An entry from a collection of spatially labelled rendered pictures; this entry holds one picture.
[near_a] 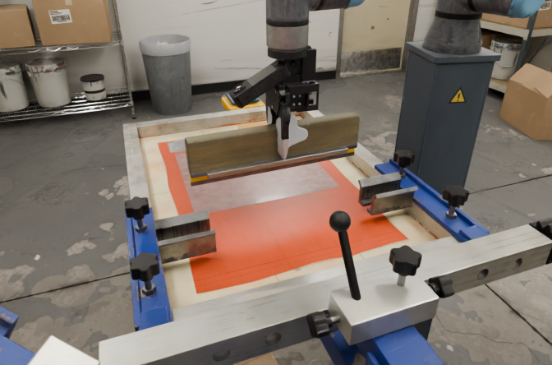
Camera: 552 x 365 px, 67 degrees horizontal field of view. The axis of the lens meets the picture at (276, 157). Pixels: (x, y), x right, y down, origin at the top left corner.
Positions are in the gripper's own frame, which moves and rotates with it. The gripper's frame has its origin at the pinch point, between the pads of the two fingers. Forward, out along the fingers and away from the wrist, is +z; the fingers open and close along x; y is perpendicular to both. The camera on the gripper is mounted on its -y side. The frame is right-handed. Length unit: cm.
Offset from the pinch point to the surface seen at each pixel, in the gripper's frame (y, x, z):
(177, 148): -16.0, 35.2, 13.5
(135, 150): -26.8, 31.1, 10.4
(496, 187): 194, 103, 110
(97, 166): -57, 225, 109
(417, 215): 25.2, -14.8, 12.7
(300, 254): -1.3, -16.0, 14.0
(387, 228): 18.1, -15.0, 14.1
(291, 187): 6.0, 6.4, 14.0
